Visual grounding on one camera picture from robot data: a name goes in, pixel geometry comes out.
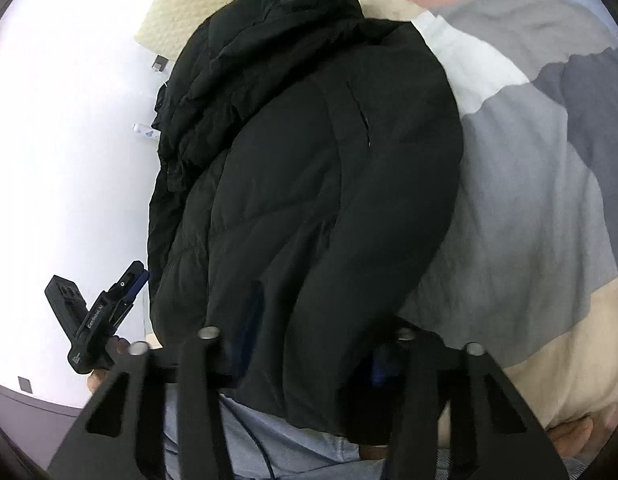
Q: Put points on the dark wall socket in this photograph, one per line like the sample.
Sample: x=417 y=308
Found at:
x=160 y=64

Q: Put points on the black puffer jacket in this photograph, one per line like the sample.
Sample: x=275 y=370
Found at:
x=299 y=200

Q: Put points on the cream quilted headboard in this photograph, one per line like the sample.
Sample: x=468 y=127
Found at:
x=199 y=10

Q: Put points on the person's left hand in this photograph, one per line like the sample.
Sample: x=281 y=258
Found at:
x=100 y=381

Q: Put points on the checked patchwork quilt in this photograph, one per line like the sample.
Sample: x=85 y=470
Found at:
x=529 y=180

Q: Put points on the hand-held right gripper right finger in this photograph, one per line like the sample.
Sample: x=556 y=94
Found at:
x=419 y=400

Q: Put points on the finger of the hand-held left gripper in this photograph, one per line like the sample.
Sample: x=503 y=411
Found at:
x=131 y=285

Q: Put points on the person's jeans legs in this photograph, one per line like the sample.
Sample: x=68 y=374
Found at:
x=309 y=452

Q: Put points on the small dark wall plate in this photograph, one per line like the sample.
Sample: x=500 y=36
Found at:
x=25 y=384

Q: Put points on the white spray bottle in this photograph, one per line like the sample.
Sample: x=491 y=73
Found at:
x=146 y=131

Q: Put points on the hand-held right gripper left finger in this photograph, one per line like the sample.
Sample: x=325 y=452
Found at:
x=194 y=400

